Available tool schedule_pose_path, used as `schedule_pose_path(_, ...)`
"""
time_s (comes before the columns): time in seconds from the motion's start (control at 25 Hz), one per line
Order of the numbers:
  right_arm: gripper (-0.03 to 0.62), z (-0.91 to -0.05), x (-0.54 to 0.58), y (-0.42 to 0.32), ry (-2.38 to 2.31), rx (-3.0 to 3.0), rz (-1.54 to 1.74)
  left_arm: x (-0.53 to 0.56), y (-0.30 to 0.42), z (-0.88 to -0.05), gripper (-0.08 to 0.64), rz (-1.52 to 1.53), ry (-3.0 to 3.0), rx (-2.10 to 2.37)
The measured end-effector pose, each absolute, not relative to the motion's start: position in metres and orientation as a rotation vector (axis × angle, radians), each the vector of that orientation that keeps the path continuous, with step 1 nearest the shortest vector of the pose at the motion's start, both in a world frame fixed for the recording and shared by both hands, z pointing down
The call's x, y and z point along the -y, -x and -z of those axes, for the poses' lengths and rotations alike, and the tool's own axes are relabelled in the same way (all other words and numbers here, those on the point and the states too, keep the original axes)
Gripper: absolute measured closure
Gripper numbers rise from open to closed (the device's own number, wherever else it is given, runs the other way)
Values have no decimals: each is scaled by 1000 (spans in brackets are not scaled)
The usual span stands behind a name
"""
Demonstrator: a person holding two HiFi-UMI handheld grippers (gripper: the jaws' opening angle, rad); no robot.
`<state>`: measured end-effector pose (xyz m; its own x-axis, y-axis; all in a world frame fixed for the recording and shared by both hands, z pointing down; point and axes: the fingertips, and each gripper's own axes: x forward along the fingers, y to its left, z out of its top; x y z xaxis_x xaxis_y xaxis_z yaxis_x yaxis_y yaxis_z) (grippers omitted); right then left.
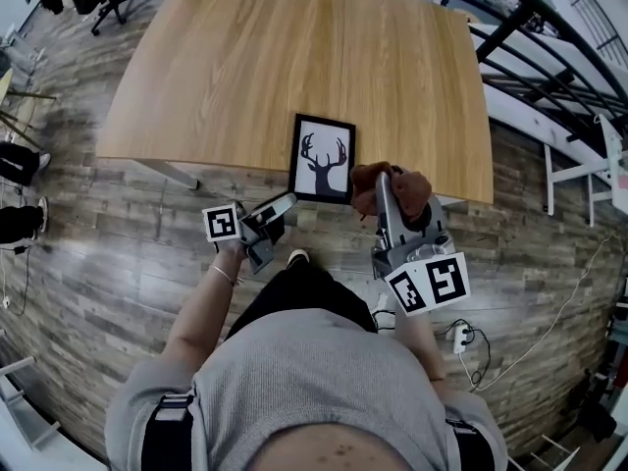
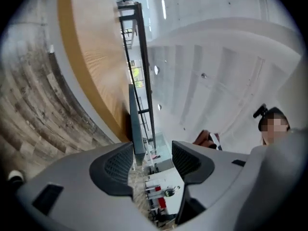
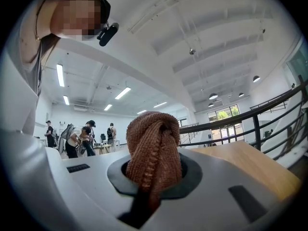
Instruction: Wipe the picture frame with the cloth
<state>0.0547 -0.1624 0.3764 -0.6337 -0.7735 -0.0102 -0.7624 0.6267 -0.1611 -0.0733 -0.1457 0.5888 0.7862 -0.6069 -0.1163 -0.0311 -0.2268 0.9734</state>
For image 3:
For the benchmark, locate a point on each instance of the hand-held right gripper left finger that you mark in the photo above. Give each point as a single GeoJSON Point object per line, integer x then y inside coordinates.
{"type": "Point", "coordinates": [96, 182]}

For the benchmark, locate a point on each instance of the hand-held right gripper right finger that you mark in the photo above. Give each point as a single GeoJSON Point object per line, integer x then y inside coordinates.
{"type": "Point", "coordinates": [216, 201]}

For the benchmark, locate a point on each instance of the brown knitted cloth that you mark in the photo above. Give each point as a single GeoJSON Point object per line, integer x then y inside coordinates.
{"type": "Point", "coordinates": [154, 141]}

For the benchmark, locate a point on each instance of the small wooden table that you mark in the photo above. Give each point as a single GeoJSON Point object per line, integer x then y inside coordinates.
{"type": "Point", "coordinates": [102, 146]}

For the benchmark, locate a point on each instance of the glass entrance doors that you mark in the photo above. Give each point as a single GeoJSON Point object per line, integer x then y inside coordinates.
{"type": "Point", "coordinates": [225, 129]}

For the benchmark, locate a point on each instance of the black metal railing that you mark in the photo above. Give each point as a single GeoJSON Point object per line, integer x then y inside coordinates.
{"type": "Point", "coordinates": [256, 126]}

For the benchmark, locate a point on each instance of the black pendant lamp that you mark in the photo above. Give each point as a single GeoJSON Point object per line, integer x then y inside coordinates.
{"type": "Point", "coordinates": [211, 105]}
{"type": "Point", "coordinates": [213, 96]}
{"type": "Point", "coordinates": [241, 94]}
{"type": "Point", "coordinates": [256, 79]}

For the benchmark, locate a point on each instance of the group of ceiling tube lights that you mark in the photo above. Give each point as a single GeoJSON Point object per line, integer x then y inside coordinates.
{"type": "Point", "coordinates": [60, 76]}

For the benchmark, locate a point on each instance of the round ceiling device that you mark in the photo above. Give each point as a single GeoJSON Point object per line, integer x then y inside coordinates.
{"type": "Point", "coordinates": [192, 51]}

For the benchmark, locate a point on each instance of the person's grey shirt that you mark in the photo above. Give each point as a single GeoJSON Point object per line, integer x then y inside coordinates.
{"type": "Point", "coordinates": [26, 44]}

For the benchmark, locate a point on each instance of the large side window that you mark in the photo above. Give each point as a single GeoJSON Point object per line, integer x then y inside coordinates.
{"type": "Point", "coordinates": [299, 64]}

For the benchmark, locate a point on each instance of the person's head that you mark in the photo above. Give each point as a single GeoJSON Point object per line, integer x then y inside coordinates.
{"type": "Point", "coordinates": [72, 16]}

